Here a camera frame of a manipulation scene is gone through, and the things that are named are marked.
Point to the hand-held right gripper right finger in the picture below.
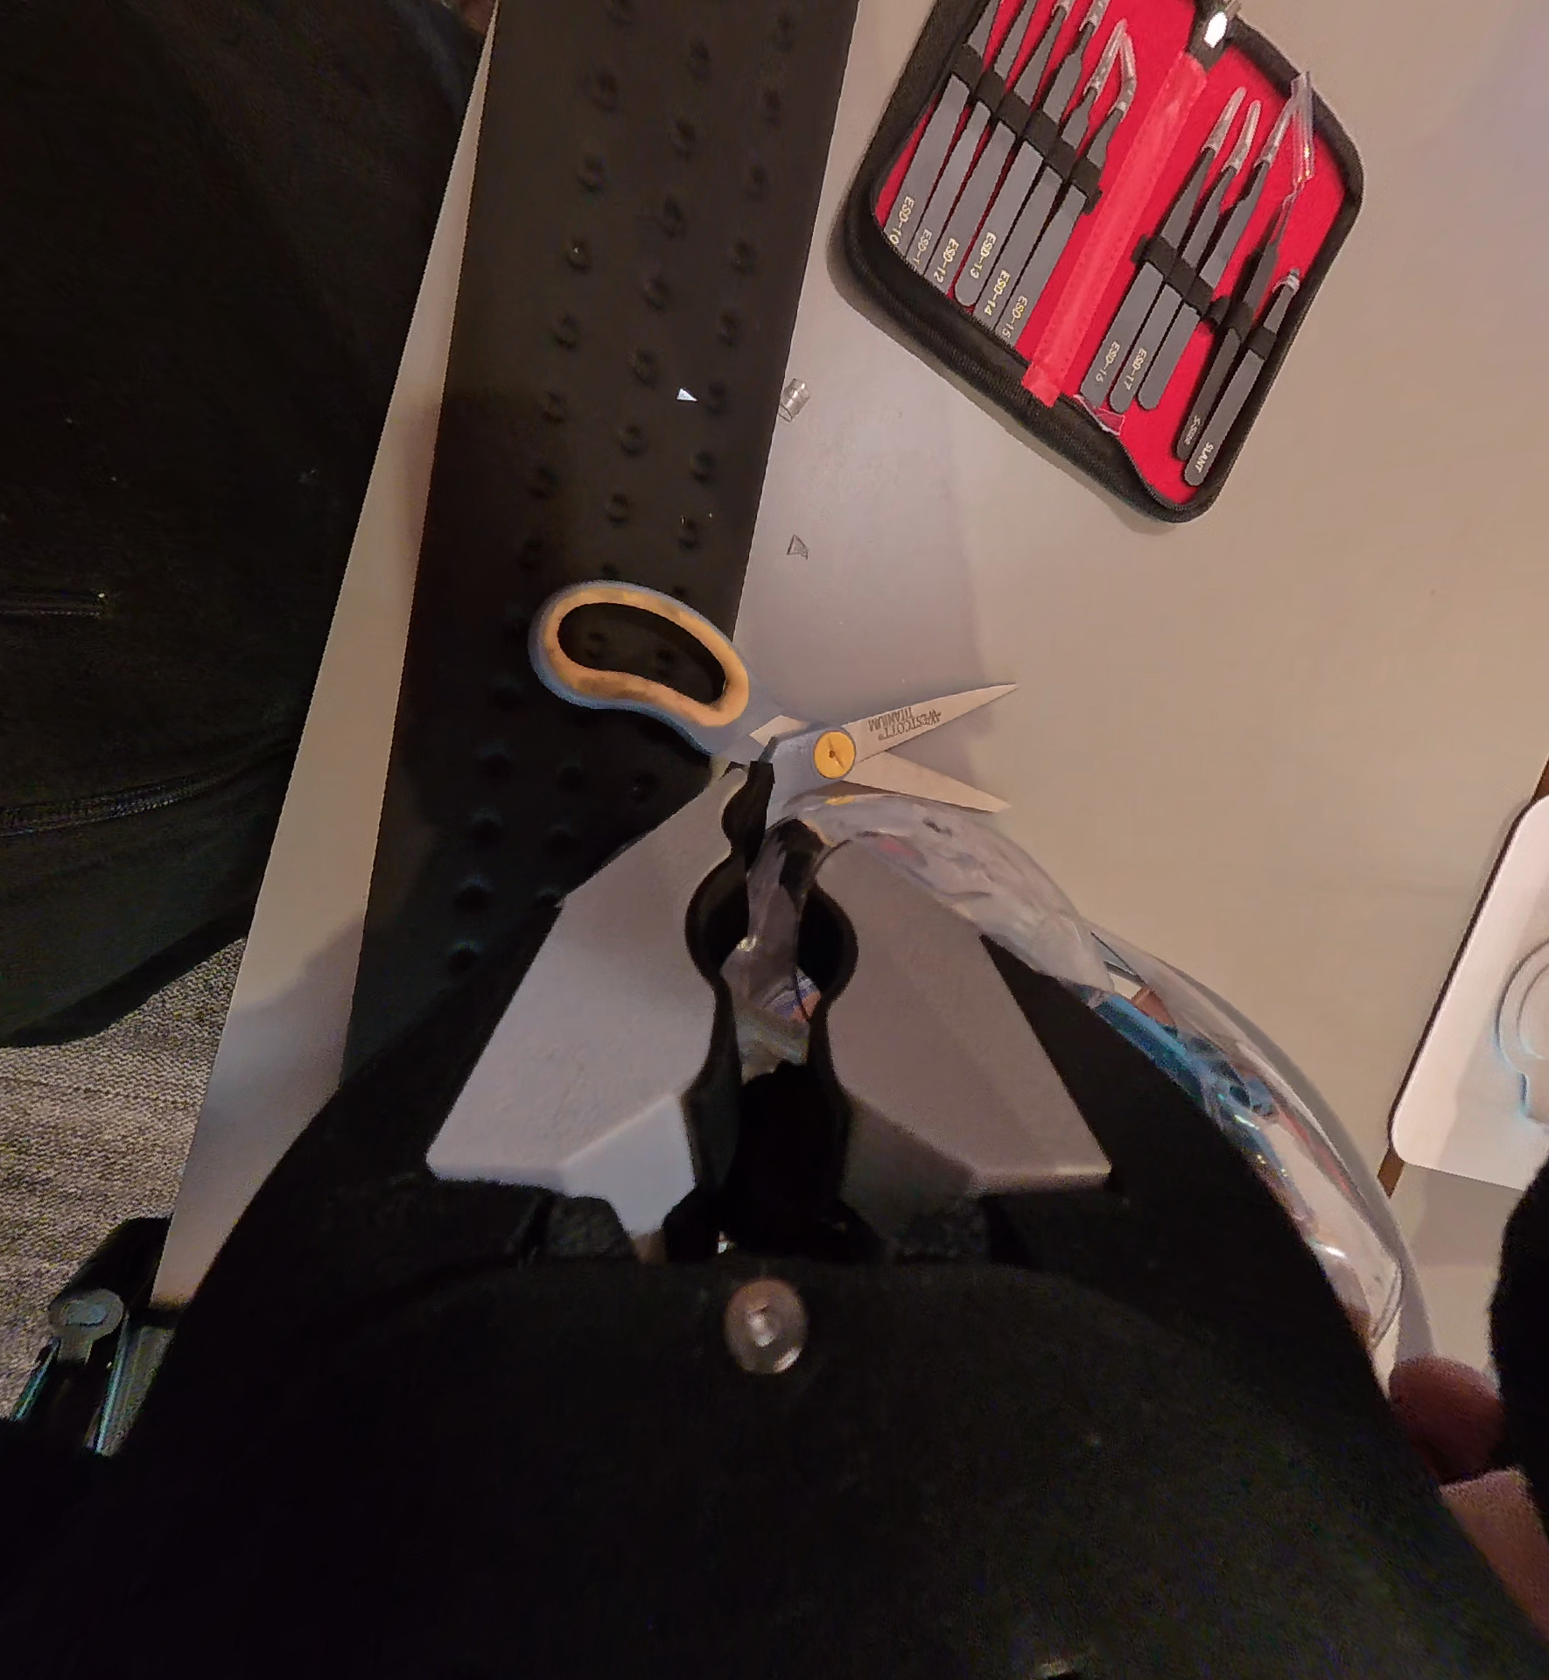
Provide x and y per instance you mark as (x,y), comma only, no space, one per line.
(971,1051)

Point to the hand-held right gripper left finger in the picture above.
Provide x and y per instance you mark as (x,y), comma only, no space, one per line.
(591,1051)

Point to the clear maze puzzle ball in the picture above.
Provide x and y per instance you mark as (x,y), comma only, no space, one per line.
(1182,1051)

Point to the grey scissors with yellow lining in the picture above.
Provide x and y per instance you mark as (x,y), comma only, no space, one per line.
(709,709)

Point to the person's left hand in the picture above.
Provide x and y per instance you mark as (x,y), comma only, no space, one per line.
(1444,1419)

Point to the white document stand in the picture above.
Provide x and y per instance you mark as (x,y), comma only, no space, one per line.
(1483,1025)

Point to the black perforated pad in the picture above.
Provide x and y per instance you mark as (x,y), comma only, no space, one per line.
(618,395)

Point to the red tweezers case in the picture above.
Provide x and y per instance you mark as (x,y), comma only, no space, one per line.
(1103,263)

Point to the row of black tweezers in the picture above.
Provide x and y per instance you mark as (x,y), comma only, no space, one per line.
(1010,236)

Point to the dark metal frame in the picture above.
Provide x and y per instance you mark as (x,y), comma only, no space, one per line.
(86,1326)

